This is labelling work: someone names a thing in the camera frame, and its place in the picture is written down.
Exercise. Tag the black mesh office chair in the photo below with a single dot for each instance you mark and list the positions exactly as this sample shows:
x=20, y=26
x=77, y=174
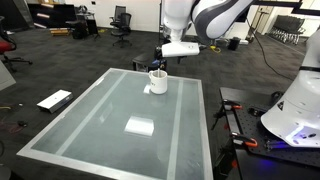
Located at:
x=118, y=11
x=124, y=25

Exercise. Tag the stacked black chairs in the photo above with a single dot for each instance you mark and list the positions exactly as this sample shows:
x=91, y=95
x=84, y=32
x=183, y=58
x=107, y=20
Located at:
x=287, y=26

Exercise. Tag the black trash bin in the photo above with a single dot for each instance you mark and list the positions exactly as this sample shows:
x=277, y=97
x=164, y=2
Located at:
x=234, y=43

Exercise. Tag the black overhead beam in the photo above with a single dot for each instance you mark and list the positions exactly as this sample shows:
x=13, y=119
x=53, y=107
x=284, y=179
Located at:
x=273, y=2

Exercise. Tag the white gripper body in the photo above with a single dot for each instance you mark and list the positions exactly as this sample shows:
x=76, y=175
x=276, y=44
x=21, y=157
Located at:
x=180, y=49

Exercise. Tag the grey slanted panel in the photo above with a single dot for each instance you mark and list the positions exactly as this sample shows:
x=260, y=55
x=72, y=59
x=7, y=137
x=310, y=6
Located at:
x=5, y=78

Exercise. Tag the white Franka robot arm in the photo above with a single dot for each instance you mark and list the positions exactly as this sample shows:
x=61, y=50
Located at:
x=176, y=16

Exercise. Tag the black round knob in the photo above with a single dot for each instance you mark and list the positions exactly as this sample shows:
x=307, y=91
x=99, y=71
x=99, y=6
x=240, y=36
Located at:
x=255, y=111

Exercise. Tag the glass top metal table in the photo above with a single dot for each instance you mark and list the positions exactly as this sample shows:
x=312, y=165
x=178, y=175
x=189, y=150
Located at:
x=100, y=133

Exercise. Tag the black shelf cabinet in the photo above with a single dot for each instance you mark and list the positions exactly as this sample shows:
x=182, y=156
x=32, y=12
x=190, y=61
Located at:
x=63, y=13

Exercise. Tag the red office chair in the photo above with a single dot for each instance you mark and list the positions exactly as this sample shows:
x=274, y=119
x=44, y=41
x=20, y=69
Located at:
x=5, y=46

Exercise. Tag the black breadboard robot table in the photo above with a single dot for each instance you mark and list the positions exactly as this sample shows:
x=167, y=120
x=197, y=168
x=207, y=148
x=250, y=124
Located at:
x=253, y=130

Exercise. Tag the black low box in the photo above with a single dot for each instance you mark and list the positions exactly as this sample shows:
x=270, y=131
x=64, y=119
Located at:
x=143, y=61

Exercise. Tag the black cluttered desk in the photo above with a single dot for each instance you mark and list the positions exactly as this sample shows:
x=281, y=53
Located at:
x=80, y=30

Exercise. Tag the white ceramic mug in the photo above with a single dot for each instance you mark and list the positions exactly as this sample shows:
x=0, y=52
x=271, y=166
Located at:
x=159, y=85

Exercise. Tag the yellow wooden box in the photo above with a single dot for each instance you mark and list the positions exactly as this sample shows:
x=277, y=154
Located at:
x=60, y=32

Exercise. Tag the white flat box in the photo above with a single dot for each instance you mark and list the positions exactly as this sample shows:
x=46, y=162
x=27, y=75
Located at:
x=53, y=100

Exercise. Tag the small black floor object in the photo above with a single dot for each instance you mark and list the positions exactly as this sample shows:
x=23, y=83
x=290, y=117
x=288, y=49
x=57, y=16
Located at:
x=22, y=123

